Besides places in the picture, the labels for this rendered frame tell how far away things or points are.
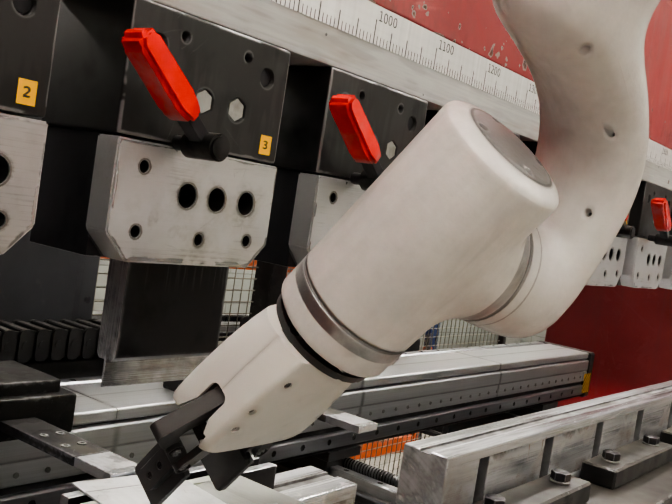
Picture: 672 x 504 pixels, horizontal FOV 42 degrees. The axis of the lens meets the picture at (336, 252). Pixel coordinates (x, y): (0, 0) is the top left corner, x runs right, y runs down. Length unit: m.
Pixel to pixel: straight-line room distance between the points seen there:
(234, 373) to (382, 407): 0.83
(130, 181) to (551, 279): 0.27
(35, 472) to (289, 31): 0.50
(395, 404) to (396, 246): 0.92
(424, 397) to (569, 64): 1.01
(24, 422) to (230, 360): 0.32
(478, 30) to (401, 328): 0.47
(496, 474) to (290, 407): 0.63
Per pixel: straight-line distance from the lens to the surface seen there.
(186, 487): 0.70
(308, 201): 0.70
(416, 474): 1.04
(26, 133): 0.52
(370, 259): 0.48
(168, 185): 0.59
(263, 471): 0.77
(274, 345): 0.52
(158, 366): 0.67
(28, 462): 0.91
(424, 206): 0.46
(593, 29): 0.48
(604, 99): 0.51
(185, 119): 0.55
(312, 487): 0.84
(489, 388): 1.66
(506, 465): 1.17
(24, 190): 0.52
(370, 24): 0.75
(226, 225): 0.63
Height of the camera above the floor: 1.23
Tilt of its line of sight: 3 degrees down
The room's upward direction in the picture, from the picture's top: 9 degrees clockwise
